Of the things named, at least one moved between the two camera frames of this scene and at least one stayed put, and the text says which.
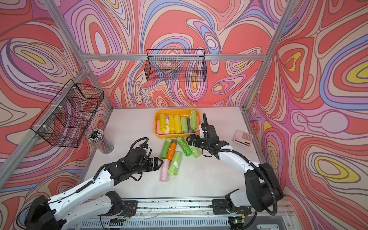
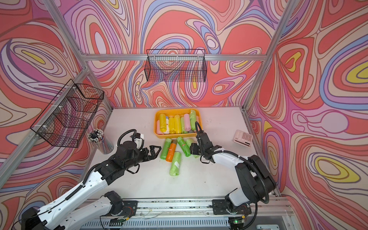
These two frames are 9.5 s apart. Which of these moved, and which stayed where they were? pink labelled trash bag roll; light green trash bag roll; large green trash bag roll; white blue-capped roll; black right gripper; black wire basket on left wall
Moved: black right gripper
Stayed: light green trash bag roll; black wire basket on left wall; pink labelled trash bag roll; white blue-capped roll; large green trash bag roll
